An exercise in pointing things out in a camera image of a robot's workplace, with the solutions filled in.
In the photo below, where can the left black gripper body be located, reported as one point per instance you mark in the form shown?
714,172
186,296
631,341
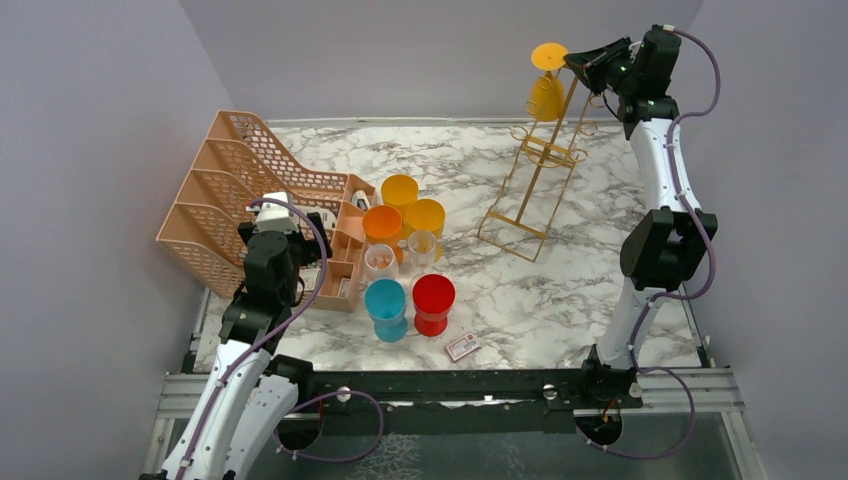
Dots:
312,248

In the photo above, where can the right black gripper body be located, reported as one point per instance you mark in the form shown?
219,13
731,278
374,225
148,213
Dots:
614,73

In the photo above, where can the yellow wine glass top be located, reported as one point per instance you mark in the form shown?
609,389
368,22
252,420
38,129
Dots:
547,96

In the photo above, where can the clear wine glass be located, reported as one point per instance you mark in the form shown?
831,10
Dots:
423,248
381,262

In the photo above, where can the orange plastic wine glass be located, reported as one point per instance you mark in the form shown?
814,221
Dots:
383,224

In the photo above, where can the blue plastic wine glass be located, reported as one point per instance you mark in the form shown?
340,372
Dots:
385,303

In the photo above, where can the yellow plastic wine glass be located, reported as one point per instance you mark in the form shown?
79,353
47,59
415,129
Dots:
399,191

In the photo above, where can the red plastic wine glass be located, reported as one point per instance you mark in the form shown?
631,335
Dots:
433,297

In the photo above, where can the red white staples box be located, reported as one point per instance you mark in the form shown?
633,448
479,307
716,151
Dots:
463,347

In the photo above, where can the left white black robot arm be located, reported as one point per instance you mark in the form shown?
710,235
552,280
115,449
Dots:
251,387

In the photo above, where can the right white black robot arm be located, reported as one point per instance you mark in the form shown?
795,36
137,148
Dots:
667,246

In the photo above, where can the white blue stapler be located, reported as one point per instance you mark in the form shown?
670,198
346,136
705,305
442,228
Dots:
360,199

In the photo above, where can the peach plastic file organizer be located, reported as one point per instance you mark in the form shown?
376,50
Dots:
241,160

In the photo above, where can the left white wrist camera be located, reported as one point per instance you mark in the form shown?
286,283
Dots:
273,217

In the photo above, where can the gold wire wine glass rack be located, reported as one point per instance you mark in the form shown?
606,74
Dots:
520,219

